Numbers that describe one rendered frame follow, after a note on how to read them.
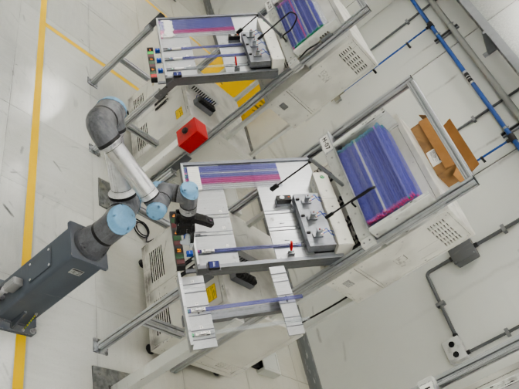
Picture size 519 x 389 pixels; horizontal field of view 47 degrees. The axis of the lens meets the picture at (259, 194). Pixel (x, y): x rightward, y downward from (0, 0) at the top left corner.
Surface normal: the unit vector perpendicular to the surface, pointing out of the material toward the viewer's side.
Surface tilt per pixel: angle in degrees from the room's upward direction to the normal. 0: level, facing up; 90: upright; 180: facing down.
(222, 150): 90
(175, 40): 47
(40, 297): 90
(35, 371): 0
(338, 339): 90
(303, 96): 90
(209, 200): 43
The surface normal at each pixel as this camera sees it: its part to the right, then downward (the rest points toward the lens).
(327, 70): 0.20, 0.73
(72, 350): 0.75, -0.55
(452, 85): -0.63, -0.42
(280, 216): 0.13, -0.69
